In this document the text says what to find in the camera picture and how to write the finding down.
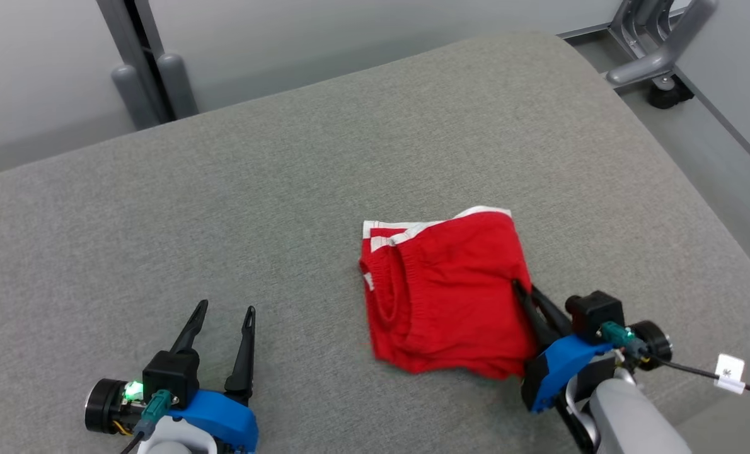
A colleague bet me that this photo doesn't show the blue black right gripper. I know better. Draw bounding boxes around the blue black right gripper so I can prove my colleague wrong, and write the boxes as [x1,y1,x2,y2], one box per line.
[511,279,616,414]

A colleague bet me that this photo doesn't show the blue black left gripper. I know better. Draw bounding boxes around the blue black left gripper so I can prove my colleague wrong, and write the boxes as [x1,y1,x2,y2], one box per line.
[170,300,260,454]

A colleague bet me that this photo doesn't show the red sports shorts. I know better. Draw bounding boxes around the red sports shorts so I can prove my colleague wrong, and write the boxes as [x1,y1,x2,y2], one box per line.
[357,206,541,380]

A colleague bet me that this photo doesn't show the teal right cable connector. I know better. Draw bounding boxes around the teal right cable connector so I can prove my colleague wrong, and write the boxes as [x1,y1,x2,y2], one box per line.
[599,321,650,361]

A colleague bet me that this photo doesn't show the teal cable connector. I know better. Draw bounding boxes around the teal cable connector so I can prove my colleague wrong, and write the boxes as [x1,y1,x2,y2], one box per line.
[599,321,650,361]
[132,389,173,439]

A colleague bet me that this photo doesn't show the teal left cable connector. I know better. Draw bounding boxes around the teal left cable connector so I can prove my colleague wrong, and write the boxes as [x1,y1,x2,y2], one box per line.
[132,389,173,439]

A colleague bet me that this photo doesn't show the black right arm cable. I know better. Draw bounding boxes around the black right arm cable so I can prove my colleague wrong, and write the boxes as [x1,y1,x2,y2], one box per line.
[645,353,750,405]

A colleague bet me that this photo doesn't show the white right cable label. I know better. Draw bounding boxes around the white right cable label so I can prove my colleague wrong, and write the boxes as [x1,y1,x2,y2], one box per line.
[713,354,746,395]

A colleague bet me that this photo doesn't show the grey post with round feet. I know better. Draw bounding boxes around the grey post with round feet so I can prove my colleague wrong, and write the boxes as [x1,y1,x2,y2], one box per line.
[95,0,200,131]

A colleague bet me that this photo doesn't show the grey metal wheeled frame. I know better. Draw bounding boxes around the grey metal wheeled frame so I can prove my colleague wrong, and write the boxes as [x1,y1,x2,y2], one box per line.
[604,0,720,110]

